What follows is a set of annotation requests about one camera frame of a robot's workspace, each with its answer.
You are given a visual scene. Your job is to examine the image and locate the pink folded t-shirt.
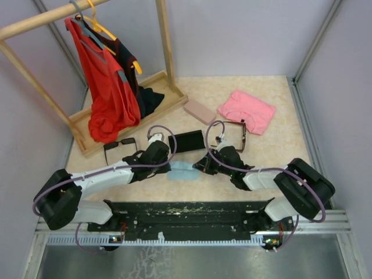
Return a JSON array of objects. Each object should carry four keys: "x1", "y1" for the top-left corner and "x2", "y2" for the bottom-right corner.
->
[{"x1": 217, "y1": 90, "x2": 276, "y2": 135}]

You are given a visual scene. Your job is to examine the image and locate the black glasses case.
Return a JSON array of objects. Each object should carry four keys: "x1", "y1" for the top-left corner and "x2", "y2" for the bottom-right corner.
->
[{"x1": 168, "y1": 130, "x2": 205, "y2": 153}]

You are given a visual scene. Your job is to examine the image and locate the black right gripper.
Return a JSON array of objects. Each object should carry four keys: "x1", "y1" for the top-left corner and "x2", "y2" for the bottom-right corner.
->
[{"x1": 194, "y1": 148, "x2": 234, "y2": 177}]

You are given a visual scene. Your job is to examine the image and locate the red tank top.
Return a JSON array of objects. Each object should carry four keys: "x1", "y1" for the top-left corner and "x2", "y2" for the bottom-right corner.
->
[{"x1": 64, "y1": 17, "x2": 142, "y2": 144}]

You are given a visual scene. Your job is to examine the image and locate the tortoiseshell brown sunglasses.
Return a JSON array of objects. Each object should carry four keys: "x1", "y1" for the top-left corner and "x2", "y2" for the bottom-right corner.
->
[{"x1": 210, "y1": 120, "x2": 247, "y2": 153}]

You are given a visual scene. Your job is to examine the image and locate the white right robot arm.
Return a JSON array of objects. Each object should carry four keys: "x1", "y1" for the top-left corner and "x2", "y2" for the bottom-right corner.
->
[{"x1": 192, "y1": 144, "x2": 335, "y2": 230}]

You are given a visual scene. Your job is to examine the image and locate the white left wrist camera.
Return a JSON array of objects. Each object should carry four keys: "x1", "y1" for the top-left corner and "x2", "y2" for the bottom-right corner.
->
[{"x1": 148, "y1": 133, "x2": 164, "y2": 144}]

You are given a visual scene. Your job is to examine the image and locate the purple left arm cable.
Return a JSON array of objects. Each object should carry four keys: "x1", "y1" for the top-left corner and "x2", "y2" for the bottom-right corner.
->
[{"x1": 32, "y1": 124, "x2": 178, "y2": 254}]

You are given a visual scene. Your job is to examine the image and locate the dark navy garment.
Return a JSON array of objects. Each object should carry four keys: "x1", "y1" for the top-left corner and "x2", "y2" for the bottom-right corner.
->
[{"x1": 95, "y1": 31, "x2": 166, "y2": 120}]

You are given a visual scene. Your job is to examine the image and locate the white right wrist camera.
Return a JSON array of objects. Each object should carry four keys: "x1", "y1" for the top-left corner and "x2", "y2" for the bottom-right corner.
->
[{"x1": 215, "y1": 137, "x2": 231, "y2": 151}]

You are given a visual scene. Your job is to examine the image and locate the grey clothes hanger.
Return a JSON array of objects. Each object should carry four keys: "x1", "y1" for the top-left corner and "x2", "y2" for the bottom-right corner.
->
[{"x1": 64, "y1": 1, "x2": 128, "y2": 84}]

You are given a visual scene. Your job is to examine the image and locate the yellow clothes hanger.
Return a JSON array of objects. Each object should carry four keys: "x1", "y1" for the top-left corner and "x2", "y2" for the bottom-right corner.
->
[{"x1": 78, "y1": 0, "x2": 143, "y2": 75}]

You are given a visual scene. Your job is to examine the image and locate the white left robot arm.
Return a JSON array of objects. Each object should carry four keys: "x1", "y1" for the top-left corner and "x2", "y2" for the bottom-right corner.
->
[{"x1": 33, "y1": 139, "x2": 170, "y2": 231}]

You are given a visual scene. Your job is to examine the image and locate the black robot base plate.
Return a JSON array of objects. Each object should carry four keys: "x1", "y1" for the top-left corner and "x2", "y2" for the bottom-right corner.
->
[{"x1": 87, "y1": 201, "x2": 294, "y2": 250}]

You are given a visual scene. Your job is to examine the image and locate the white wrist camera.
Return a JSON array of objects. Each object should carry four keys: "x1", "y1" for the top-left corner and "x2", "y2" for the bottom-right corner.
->
[
  {"x1": 215, "y1": 137, "x2": 231, "y2": 151},
  {"x1": 148, "y1": 133, "x2": 164, "y2": 144}
]

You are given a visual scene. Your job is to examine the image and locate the light blue cleaning cloth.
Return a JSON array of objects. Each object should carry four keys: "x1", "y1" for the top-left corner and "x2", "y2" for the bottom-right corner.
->
[{"x1": 167, "y1": 161, "x2": 199, "y2": 181}]

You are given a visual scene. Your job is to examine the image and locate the pink glasses case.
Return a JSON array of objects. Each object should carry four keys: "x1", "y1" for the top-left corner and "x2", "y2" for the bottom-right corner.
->
[{"x1": 184, "y1": 99, "x2": 216, "y2": 125}]

